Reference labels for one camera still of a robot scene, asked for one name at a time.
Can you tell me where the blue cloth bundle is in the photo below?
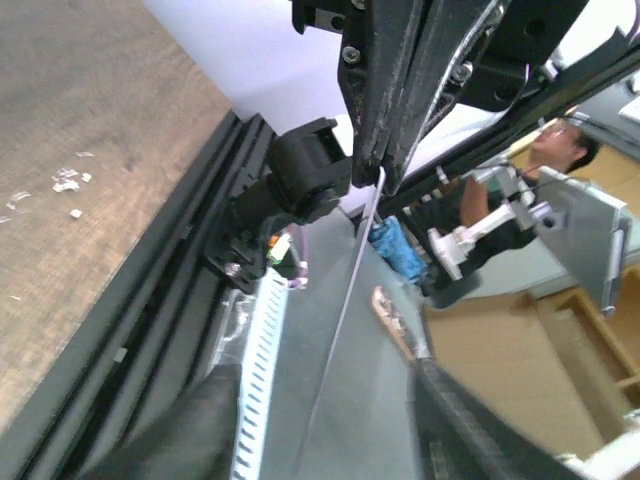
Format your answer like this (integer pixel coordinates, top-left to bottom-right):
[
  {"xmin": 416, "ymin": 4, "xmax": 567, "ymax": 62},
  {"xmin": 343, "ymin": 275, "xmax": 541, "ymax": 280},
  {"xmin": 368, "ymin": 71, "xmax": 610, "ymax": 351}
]
[{"xmin": 368, "ymin": 216, "xmax": 427, "ymax": 285}]

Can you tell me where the grey card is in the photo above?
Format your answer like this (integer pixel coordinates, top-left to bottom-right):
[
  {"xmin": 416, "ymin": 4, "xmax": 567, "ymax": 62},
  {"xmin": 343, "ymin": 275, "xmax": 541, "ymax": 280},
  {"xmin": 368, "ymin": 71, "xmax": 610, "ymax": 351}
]
[{"xmin": 289, "ymin": 166, "xmax": 387, "ymax": 479}]

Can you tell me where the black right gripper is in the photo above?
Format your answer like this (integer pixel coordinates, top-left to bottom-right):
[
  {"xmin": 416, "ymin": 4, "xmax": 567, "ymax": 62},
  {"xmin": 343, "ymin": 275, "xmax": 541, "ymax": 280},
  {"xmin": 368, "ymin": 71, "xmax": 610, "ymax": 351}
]
[{"xmin": 291, "ymin": 0, "xmax": 586, "ymax": 196}]

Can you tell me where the black aluminium front rail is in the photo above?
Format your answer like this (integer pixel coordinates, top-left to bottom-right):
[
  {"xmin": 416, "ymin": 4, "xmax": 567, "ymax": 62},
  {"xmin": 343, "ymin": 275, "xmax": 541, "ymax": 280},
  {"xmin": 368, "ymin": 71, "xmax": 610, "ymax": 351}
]
[{"xmin": 1, "ymin": 114, "xmax": 274, "ymax": 479}]

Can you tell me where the person in dark shirt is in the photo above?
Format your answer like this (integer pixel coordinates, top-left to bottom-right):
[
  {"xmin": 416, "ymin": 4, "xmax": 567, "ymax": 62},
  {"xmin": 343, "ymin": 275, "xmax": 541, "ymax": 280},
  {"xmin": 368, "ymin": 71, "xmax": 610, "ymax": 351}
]
[{"xmin": 399, "ymin": 115, "xmax": 604, "ymax": 296}]

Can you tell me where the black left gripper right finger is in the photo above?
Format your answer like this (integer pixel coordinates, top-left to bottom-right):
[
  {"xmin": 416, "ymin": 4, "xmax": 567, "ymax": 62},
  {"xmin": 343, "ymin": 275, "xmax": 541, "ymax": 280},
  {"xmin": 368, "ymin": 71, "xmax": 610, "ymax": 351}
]
[{"xmin": 412, "ymin": 358, "xmax": 580, "ymax": 479}]

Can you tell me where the black right frame post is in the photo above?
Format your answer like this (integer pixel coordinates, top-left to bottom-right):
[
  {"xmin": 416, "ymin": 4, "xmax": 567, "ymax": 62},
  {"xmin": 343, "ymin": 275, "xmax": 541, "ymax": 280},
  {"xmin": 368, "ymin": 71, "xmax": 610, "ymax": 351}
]
[{"xmin": 378, "ymin": 45, "xmax": 639, "ymax": 216}]

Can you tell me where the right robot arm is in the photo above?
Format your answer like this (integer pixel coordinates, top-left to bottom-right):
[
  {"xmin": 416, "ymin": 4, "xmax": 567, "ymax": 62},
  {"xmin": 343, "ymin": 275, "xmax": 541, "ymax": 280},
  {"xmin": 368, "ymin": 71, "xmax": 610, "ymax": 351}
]
[{"xmin": 206, "ymin": 1, "xmax": 585, "ymax": 292}]

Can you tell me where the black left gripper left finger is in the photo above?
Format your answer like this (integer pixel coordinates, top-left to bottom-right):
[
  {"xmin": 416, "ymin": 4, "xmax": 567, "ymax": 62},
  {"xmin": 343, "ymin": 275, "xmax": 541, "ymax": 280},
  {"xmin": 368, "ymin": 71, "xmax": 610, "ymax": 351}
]
[{"xmin": 78, "ymin": 364, "xmax": 241, "ymax": 480}]

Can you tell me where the light blue slotted cable duct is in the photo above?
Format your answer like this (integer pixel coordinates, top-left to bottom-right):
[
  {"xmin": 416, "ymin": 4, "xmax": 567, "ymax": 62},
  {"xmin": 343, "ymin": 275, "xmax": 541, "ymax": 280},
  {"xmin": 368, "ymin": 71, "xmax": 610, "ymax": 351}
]
[{"xmin": 230, "ymin": 268, "xmax": 289, "ymax": 480}]

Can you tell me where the grey metal bracket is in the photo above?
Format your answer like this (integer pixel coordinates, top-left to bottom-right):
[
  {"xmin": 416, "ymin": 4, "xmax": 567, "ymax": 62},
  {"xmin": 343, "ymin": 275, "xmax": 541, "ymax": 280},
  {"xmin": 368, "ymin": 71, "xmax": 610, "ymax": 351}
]
[{"xmin": 531, "ymin": 167, "xmax": 632, "ymax": 317}]

